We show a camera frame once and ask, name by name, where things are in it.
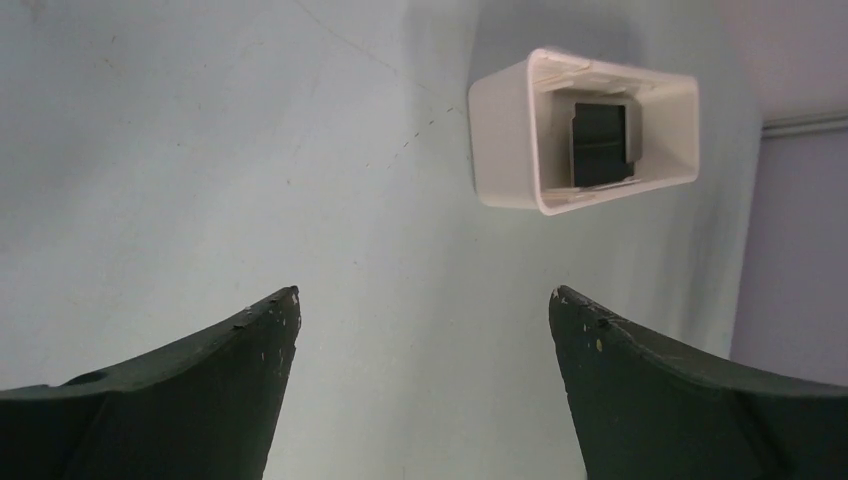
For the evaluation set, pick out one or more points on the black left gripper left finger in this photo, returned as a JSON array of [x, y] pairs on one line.
[[205, 406]]

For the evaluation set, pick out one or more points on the black credit card in bin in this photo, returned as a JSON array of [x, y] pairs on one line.
[[599, 145]]

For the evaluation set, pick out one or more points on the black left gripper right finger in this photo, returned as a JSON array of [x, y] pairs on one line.
[[646, 406]]

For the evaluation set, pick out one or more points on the white plastic bin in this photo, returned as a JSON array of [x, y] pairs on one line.
[[521, 130]]

